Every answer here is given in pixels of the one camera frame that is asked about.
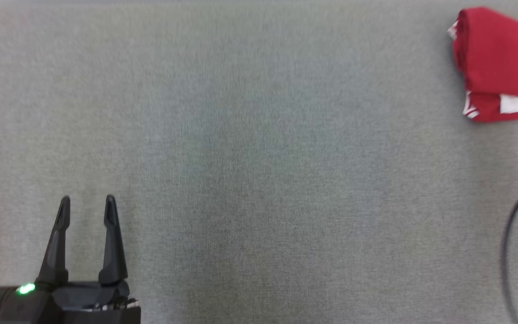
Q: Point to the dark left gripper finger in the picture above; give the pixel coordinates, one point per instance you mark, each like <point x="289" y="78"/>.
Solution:
<point x="54" y="256"/>
<point x="113" y="256"/>

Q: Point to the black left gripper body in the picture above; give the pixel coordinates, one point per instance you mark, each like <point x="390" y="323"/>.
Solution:
<point x="70" y="306"/>

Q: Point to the red basketball jersey number 23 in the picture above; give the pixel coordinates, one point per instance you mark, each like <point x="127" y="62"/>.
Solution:
<point x="502" y="58"/>

